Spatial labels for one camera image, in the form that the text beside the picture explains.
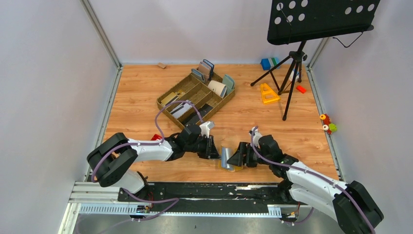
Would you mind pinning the teal card holder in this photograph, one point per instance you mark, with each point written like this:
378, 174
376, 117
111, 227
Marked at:
229, 82

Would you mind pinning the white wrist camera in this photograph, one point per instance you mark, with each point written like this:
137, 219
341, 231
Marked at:
206, 127
256, 135

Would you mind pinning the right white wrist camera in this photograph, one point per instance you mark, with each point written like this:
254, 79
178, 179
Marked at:
256, 135

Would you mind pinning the red plastic block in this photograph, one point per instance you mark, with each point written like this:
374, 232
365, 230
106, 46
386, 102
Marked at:
156, 137

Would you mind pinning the woven compartment tray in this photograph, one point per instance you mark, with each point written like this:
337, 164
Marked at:
198, 93

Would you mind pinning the colourful toy car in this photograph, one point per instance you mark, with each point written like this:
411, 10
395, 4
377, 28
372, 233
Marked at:
327, 124

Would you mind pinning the beige card holder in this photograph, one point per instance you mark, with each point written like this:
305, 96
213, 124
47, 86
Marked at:
218, 88

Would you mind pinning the yellow triangular toy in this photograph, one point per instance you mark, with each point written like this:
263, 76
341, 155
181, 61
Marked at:
268, 94

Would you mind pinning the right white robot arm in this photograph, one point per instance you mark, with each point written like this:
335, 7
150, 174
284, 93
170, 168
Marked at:
349, 204

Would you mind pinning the black music stand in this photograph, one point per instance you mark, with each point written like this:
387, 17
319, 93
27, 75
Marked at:
299, 21

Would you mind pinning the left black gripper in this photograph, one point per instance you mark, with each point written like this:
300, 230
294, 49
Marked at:
211, 152

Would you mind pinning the small wooden block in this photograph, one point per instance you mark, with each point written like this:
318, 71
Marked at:
161, 65

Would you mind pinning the small red brick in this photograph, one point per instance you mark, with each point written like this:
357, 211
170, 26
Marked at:
301, 89

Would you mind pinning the gold cards in tray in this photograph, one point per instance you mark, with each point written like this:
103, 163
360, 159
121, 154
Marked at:
169, 98

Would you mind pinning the blue card holders upright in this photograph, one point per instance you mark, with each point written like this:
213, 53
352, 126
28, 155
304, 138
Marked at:
204, 71

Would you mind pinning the blue green block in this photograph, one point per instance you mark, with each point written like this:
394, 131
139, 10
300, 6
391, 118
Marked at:
269, 63

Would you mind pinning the white black cards in tray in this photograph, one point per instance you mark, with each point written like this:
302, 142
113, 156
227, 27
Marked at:
180, 109

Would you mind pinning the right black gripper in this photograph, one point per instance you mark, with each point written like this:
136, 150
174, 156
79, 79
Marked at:
244, 148

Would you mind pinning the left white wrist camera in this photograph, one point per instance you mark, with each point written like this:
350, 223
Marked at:
206, 127

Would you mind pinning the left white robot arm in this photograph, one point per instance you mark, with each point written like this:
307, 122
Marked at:
111, 161

